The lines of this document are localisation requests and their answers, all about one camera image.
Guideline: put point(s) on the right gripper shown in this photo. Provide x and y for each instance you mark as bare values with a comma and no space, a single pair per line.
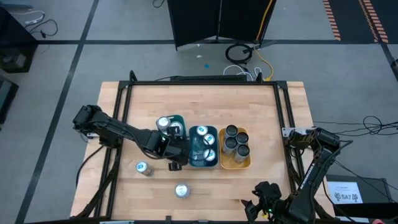
267,193

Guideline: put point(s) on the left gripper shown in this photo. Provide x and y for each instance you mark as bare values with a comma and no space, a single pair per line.
178,151

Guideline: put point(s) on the green plastic bin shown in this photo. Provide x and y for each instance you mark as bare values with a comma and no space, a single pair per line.
182,123

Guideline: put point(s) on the blue-tab Red Bull can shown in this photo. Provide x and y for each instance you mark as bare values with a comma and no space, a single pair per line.
144,169
202,130
210,154
209,139

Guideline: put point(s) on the dark teal plastic bin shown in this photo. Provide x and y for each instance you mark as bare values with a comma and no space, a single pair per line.
214,161

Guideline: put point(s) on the yellow plastic bin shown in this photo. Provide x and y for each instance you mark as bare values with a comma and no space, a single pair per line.
227,163

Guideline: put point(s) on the black-top Celsius can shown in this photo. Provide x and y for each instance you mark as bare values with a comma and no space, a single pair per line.
242,137
242,151
231,130
230,143

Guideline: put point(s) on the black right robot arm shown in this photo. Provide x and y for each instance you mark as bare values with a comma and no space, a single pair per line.
311,174

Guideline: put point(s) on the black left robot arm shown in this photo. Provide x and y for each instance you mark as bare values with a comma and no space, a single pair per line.
124,130

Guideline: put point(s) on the black power strip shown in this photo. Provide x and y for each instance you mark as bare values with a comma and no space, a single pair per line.
208,78

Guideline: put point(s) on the white SA7 paper sign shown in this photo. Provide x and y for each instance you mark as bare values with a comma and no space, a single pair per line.
345,193

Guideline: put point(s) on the black box under sign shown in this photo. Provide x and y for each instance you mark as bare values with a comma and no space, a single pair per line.
376,193

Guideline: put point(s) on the black folding partition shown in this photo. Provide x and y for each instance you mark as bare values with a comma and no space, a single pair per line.
199,21

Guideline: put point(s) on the black equipment case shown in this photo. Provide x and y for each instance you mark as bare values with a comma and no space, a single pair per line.
6,99

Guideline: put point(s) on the black cabinet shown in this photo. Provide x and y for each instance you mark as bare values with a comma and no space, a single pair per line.
12,40

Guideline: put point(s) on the black orange-striped floor mat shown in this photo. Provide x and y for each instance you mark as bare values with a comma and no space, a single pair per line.
348,18

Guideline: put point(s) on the black metal table frame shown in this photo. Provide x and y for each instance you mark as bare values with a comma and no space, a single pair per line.
202,83

